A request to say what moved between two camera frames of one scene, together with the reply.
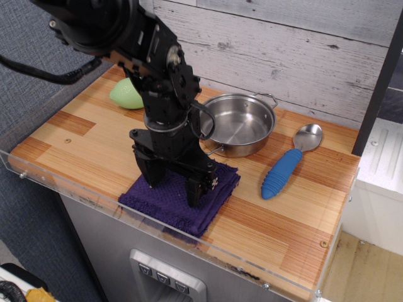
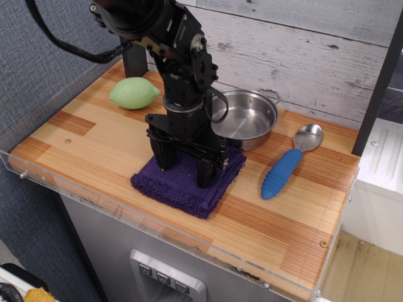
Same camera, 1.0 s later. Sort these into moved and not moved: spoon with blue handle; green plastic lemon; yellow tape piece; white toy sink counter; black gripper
Moved: black gripper
Not moved: yellow tape piece; green plastic lemon; spoon with blue handle; white toy sink counter
